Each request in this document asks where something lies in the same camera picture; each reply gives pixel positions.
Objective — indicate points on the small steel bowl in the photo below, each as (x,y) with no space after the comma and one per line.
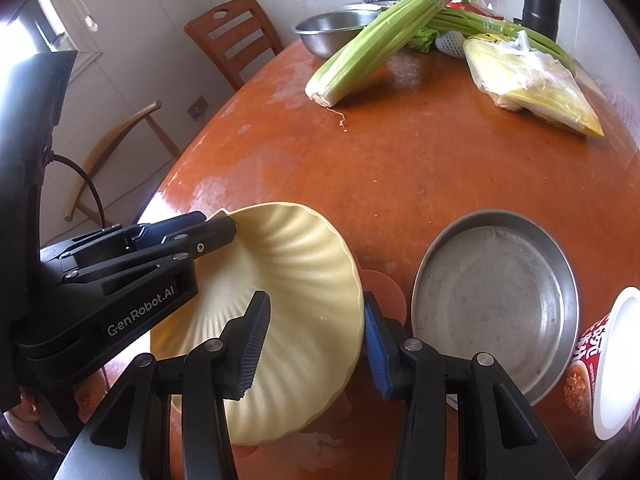
(357,8)

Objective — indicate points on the printed instant noodle bowl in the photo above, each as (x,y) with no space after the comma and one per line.
(580,380)

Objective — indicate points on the black thermos flask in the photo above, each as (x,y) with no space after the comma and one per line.
(540,5)

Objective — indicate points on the red packet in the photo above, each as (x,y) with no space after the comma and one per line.
(470,8)

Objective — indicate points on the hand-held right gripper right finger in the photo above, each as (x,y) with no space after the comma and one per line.
(377,355)

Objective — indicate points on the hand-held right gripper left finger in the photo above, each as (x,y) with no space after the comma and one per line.
(252,345)

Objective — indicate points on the green vegetable stalk bundle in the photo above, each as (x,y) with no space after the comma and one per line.
(480,22)

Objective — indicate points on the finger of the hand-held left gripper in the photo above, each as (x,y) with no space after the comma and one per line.
(215,237)
(150,232)

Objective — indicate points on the person's left hand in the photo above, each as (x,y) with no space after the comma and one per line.
(25,425)

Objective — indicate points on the light wooden chair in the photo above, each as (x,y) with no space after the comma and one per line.
(117,132)

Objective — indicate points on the plastic bag of yellow noodles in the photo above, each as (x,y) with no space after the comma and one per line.
(540,90)

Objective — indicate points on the blue patterned bowl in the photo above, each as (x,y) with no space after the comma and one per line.
(380,0)

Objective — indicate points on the low wall socket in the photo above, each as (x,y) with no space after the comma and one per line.
(198,107)

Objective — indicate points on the fruit in white foam net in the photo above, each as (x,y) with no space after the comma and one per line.
(451,42)

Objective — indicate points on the round metal plate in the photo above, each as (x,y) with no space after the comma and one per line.
(495,290)

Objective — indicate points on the celery bunch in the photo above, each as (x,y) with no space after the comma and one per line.
(370,45)

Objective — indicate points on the steel plate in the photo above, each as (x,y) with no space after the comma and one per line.
(300,270)

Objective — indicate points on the reddish wooden chair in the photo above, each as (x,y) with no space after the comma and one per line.
(235,15)

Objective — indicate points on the large steel bowl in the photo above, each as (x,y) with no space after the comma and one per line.
(320,30)

